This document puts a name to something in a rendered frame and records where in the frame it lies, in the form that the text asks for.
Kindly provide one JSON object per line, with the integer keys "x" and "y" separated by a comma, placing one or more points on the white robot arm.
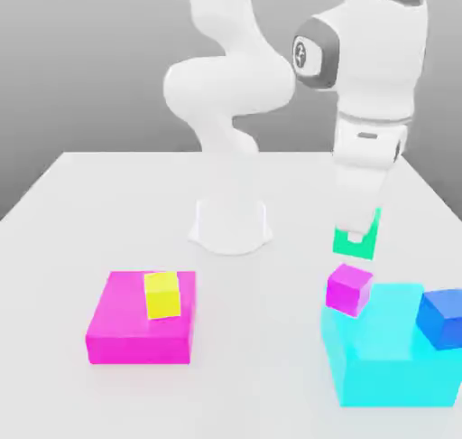
{"x": 231, "y": 81}

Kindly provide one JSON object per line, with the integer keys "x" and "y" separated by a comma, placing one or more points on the large magenta box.
{"x": 137, "y": 345}

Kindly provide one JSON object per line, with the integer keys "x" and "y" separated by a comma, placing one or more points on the small blue cube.
{"x": 442, "y": 319}

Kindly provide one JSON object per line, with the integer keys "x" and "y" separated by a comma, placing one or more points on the small green cube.
{"x": 355, "y": 251}

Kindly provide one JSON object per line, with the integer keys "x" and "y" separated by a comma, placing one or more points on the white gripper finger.
{"x": 355, "y": 236}

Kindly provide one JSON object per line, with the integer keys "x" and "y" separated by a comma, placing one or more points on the large cyan box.
{"x": 382, "y": 374}

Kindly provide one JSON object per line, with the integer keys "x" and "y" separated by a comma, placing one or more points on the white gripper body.
{"x": 359, "y": 197}

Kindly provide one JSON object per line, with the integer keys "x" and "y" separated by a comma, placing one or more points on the small yellow cube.
{"x": 162, "y": 300}

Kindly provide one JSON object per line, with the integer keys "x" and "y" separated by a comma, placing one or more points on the small purple cube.
{"x": 346, "y": 291}

